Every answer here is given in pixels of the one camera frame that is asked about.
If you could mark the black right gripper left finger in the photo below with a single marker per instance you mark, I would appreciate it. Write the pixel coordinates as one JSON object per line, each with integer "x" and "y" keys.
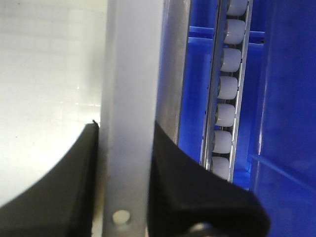
{"x": 61, "y": 203}

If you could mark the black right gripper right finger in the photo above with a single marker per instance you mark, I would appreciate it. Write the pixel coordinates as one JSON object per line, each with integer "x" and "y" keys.
{"x": 183, "y": 194}

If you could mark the white plastic tote bin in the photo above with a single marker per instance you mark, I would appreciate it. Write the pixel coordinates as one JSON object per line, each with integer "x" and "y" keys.
{"x": 65, "y": 64}

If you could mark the blue bin beside track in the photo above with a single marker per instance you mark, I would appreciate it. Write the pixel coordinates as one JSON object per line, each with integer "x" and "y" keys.
{"x": 283, "y": 174}

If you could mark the right roller track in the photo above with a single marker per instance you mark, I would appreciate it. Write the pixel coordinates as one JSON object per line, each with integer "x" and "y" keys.
{"x": 225, "y": 87}

